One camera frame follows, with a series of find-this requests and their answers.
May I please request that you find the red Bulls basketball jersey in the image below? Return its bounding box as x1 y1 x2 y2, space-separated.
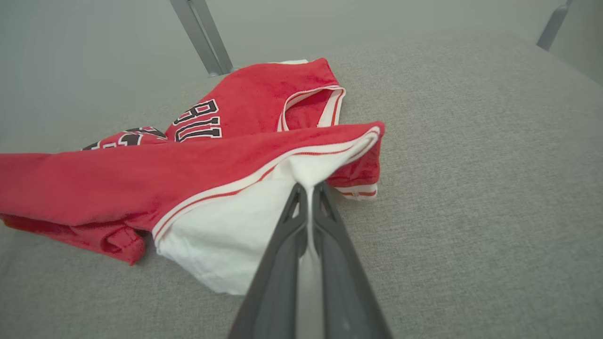
0 57 386 296

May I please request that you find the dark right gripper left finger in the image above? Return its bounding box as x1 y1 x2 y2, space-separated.
228 183 309 339

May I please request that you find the grey metal frame post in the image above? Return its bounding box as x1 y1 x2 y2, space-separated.
170 0 235 77
537 0 575 51

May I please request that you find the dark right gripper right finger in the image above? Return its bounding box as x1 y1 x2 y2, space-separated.
311 181 392 339

